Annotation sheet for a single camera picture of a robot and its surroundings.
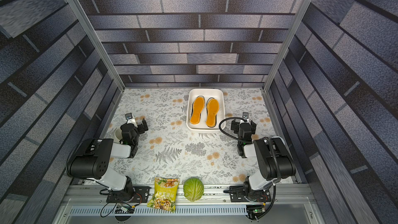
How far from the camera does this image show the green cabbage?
70cm

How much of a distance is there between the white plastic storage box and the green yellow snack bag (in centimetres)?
31

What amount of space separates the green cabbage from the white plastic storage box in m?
0.30

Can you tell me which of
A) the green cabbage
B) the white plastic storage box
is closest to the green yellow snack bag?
the green cabbage

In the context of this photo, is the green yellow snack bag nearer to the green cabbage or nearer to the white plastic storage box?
the green cabbage

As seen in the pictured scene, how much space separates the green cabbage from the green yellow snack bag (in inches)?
2.4

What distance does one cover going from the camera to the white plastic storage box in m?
0.98

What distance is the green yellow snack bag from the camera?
0.70 meters
